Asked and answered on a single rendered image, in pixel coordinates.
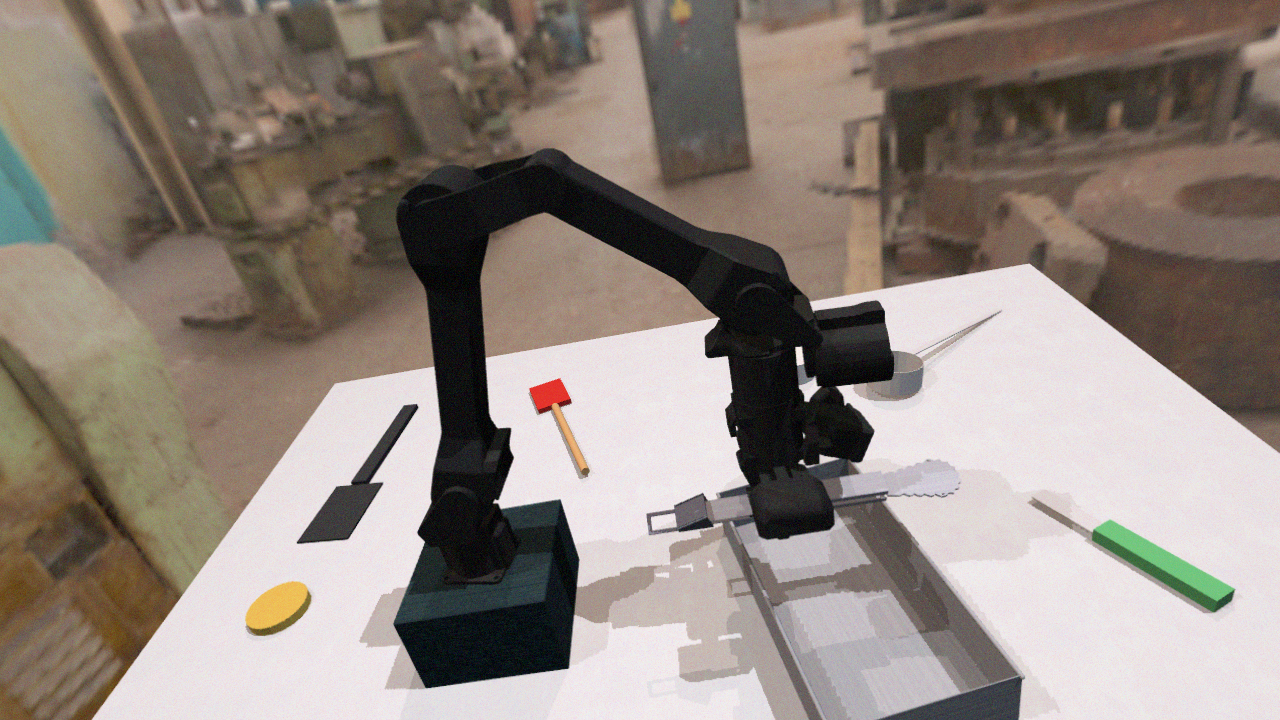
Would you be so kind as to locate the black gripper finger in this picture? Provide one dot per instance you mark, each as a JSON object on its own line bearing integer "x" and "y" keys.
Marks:
{"x": 748, "y": 490}
{"x": 750, "y": 474}

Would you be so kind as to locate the yellow oval disc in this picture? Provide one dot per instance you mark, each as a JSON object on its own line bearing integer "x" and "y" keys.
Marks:
{"x": 278, "y": 608}

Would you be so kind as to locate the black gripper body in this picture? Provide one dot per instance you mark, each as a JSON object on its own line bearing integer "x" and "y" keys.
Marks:
{"x": 785, "y": 503}

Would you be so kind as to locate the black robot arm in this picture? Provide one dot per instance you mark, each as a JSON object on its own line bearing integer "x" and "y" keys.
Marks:
{"x": 445, "y": 222}

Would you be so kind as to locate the short grey cylinder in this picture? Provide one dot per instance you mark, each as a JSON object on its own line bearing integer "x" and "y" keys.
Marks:
{"x": 802, "y": 379}

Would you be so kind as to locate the grey long-handled saucepan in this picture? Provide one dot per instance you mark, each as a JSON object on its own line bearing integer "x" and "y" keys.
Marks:
{"x": 908, "y": 368}

